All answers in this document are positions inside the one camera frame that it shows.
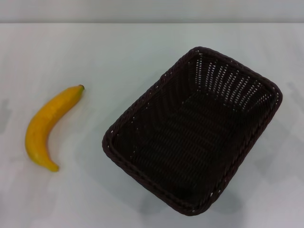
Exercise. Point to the black woven plastic basket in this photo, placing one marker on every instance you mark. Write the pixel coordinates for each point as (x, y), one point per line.
(190, 142)

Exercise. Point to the yellow banana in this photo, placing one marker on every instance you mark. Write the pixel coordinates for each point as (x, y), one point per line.
(38, 133)

